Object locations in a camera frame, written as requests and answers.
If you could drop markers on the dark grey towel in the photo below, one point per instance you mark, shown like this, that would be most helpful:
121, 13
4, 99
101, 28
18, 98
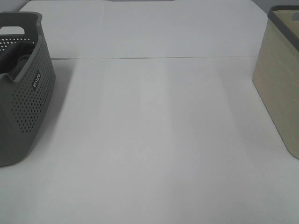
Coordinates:
13, 59

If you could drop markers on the grey perforated plastic basket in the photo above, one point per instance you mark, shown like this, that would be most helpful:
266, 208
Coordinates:
25, 100

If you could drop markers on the beige bin with grey rim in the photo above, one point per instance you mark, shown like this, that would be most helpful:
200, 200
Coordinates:
276, 74

